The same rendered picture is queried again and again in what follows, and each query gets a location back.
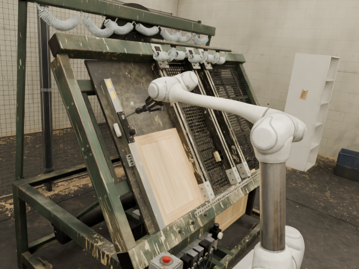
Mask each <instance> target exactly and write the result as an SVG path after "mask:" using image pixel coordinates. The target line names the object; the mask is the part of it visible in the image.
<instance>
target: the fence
mask: <svg viewBox="0 0 359 269"><path fill-rule="evenodd" d="M106 81H110V83H111V85H112V88H108V85H107V83H106ZM101 84H102V87H103V90H104V92H105V96H106V98H107V101H108V104H109V106H110V109H111V111H112V114H113V117H114V119H115V122H116V123H117V124H118V126H119V129H120V131H121V138H122V141H123V144H124V147H125V149H126V152H127V154H128V155H129V154H131V157H132V160H133V162H134V166H132V168H133V171H134V173H135V176H136V179H137V181H138V184H139V187H140V189H141V192H142V195H143V198H144V200H145V203H146V206H147V208H148V211H149V214H150V216H151V219H152V222H153V225H154V227H155V230H156V231H160V230H162V229H164V228H165V227H166V225H165V222H164V220H163V217H162V215H161V212H160V209H159V207H158V204H157V201H156V199H155V196H154V194H153V191H152V188H151V185H150V182H149V180H148V177H147V175H146V172H145V169H144V167H143V164H142V161H141V158H140V156H139V153H138V151H137V148H136V145H135V143H130V144H129V143H128V142H127V139H126V136H125V134H124V131H123V128H122V126H121V123H120V120H119V118H118V115H117V112H122V108H121V105H120V103H119V100H118V97H117V95H116V92H115V89H114V87H113V84H112V81H111V79H103V80H102V81H101ZM110 91H114V93H115V96H116V99H113V98H112V96H111V93H110Z"/></svg>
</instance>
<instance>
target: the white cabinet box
mask: <svg viewBox="0 0 359 269"><path fill-rule="evenodd" d="M339 60H340V57H334V56H325V55H317V54H303V53H296V54H295V59H294V64H293V69H292V75H291V80H290V86H289V90H288V95H287V100H286V105H285V111H284V112H285V113H287V114H290V115H292V116H294V117H296V118H298V119H300V120H301V121H302V122H303V123H304V124H305V125H306V127H307V131H306V133H305V136H304V138H303V139H302V140H301V141H299V142H294V143H292V145H291V151H290V157H289V158H288V160H287V161H286V166H287V167H290V168H293V169H297V170H300V171H304V172H306V171H307V170H308V169H310V168H311V167H312V166H313V165H315V162H316V158H317V153H318V149H319V145H320V142H321V137H322V133H323V129H324V124H325V120H326V115H327V111H328V107H329V103H330V99H331V94H332V90H333V86H334V81H335V77H336V74H337V69H338V65H339Z"/></svg>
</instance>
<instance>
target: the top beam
mask: <svg viewBox="0 0 359 269"><path fill-rule="evenodd" d="M48 44H49V47H50V50H51V53H52V55H53V57H54V58H55V57H56V56H57V54H58V53H67V54H68V58H70V59H93V60H116V61H140V62H153V61H155V59H154V58H153V55H154V52H153V50H152V49H151V48H152V47H151V43H143V42H134V41H125V40H119V39H110V38H101V37H92V36H83V35H74V34H65V33H54V35H53V36H52V37H51V38H50V40H49V41H48ZM159 45H161V44H159ZM161 48H162V50H163V51H165V52H168V51H169V50H171V49H172V48H171V46H170V45H161ZM192 49H193V48H192ZM175 50H176V51H183V52H184V53H185V52H186V49H185V48H184V47H179V46H177V47H176V48H175ZM193 50H194V53H195V55H196V54H198V55H200V53H199V51H198V49H193ZM206 52H207V54H208V55H209V54H211V55H214V54H216V53H217V52H216V51H211V50H208V51H206ZM219 55H220V57H225V55H226V57H225V63H223V64H221V65H222V66H237V65H238V64H244V63H245V62H246V61H245V58H244V56H243V54H238V53H229V52H219ZM188 57H189V56H188V54H187V53H186V54H185V58H184V59H183V60H175V59H173V60H172V61H170V62H168V61H167V63H175V64H187V63H188V62H189V61H188ZM210 64H211V65H218V64H217V63H215V64H212V63H210Z"/></svg>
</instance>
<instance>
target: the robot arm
mask: <svg viewBox="0 0 359 269"><path fill-rule="evenodd" d="M197 84H198V78H197V76H196V74H195V73H194V72H192V71H188V72H183V73H181V74H178V75H176V76H173V77H161V78H157V79H155V80H154V81H152V82H151V83H150V85H149V88H148V92H149V97H148V98H147V99H146V100H145V105H144V106H143V107H142V109H141V110H142V112H147V111H149V112H155V111H158V110H159V111H161V110H163V106H164V104H166V103H167V102H169V103H172V104H173V103H175V102H177V101H179V102H183V103H186V104H190V105H195V106H199V107H205V108H210V109H215V110H220V111H224V112H228V113H233V114H236V115H239V116H241V117H243V118H244V119H246V120H248V121H250V122H251V123H253V124H254V125H253V127H252V129H251V133H250V140H251V144H252V146H253V148H254V153H255V156H256V158H257V160H258V161H259V166H260V242H259V243H258V244H257V245H256V246H255V247H254V253H253V261H252V267H251V269H300V266H301V263H302V259H303V254H304V251H305V244H304V240H303V237H302V235H301V234H300V232H299V231H298V230H296V229H295V228H293V227H290V226H285V206H286V161H287V160H288V158H289V157H290V151H291V145H292V143H294V142H299V141H301V140H302V139H303V138H304V136H305V133H306V131H307V127H306V125H305V124H304V123H303V122H302V121H301V120H300V119H298V118H296V117H294V116H292V115H290V114H287V113H284V112H281V111H279V110H275V109H271V108H268V107H261V106H256V105H251V104H247V103H244V102H240V101H235V100H230V99H224V98H218V97H211V96H205V95H200V94H195V93H191V92H190V91H192V90H193V89H194V88H195V87H196V86H197ZM151 99H152V100H151ZM154 102H155V103H154ZM152 103H154V104H152ZM150 104H152V105H151V106H149V105H150ZM157 105H158V106H160V107H159V108H156V109H152V108H154V107H155V106H157Z"/></svg>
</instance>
